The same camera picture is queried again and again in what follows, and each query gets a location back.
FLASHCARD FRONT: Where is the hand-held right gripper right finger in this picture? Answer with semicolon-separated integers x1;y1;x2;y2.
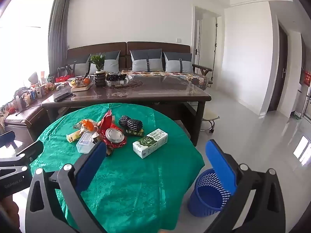
205;139;286;233

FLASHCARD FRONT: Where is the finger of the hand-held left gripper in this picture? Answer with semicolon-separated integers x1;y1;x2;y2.
0;140;45;168
0;130;15;148

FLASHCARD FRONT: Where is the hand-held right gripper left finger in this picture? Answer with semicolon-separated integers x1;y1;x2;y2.
25;141;108;233

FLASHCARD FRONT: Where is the clear plastic box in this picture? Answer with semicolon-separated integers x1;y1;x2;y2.
76;131;97;154

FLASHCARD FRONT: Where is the yellow snack packet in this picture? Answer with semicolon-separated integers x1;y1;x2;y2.
66;129;84;143

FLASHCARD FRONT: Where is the blue plastic wastebasket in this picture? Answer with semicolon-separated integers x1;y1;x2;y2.
188;168;238;218

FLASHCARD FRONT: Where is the red snack wrapper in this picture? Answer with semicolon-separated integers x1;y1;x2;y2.
97;110;128;150

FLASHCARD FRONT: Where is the green snack packet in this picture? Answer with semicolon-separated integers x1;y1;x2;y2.
125;129;145;137

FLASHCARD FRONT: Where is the green and white milk carton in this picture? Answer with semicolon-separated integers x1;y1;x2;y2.
132;128;169;160

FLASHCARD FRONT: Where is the person's left hand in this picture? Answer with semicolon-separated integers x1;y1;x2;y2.
0;195;20;233

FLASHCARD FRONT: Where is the brown side cabinet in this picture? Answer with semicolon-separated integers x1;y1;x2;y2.
0;102;50;147

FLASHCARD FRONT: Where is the white wheeled stool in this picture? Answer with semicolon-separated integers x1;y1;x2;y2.
201;108;220;134

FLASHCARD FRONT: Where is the row of small bottles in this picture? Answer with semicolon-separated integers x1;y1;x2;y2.
4;81;57;113

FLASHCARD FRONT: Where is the green tablecloth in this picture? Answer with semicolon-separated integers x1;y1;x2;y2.
30;103;206;233

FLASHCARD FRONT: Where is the black phone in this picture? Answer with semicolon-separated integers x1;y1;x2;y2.
53;92;75;103

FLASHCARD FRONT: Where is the red box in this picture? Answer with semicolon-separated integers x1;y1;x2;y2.
55;75;75;83

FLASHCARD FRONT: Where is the fruit bowl with orange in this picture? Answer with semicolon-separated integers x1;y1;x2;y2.
68;76;94;89

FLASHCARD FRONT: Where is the glass dish with dark fruit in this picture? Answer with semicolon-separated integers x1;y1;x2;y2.
105;72;130;88

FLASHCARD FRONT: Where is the brown glass-top coffee table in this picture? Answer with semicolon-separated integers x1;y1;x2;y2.
41;73;212;147

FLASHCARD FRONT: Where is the grey two-tone cushion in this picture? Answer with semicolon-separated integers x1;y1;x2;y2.
66;54;91;76
163;51;194;73
130;49;164;72
90;50;121;75

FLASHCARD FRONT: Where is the potted green plant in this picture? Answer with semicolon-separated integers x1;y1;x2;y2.
88;53;107;87

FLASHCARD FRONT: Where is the dark brown door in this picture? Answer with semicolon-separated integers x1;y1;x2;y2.
267;24;289;113

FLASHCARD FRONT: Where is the grey curtain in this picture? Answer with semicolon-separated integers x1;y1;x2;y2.
48;0;71;76

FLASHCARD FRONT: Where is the white door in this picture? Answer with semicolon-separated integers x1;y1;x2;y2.
194;18;203;65

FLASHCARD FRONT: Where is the brown wooden sofa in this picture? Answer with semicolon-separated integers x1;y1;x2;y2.
66;41;213;89

